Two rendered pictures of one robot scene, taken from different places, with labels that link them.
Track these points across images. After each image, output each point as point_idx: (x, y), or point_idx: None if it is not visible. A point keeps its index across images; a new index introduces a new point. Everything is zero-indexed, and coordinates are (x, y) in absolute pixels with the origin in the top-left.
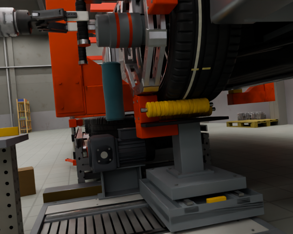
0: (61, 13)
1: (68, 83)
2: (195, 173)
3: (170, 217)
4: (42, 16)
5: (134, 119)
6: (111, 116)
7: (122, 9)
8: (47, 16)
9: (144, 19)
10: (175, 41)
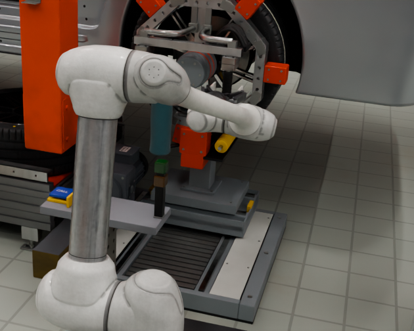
0: (246, 97)
1: (71, 106)
2: (217, 186)
3: (244, 227)
4: (238, 101)
5: (183, 149)
6: (167, 151)
7: (158, 21)
8: (240, 100)
9: (253, 81)
10: (266, 98)
